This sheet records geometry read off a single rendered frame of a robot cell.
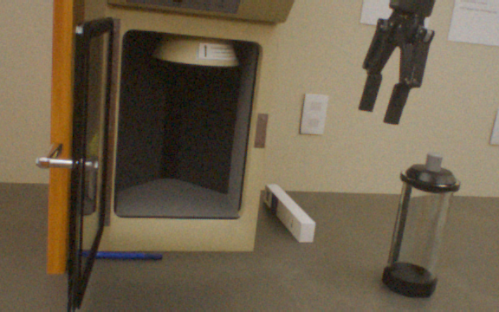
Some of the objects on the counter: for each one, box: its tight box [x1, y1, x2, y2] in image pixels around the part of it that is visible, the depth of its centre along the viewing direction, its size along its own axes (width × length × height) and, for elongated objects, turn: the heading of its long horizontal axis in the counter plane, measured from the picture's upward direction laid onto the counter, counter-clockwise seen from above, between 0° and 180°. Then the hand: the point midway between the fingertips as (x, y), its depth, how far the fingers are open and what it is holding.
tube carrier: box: [386, 168, 460, 283], centre depth 107 cm, size 11×11×21 cm
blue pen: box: [95, 252, 163, 259], centre depth 107 cm, size 1×14×1 cm, turn 77°
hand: (381, 102), depth 103 cm, fingers open, 7 cm apart
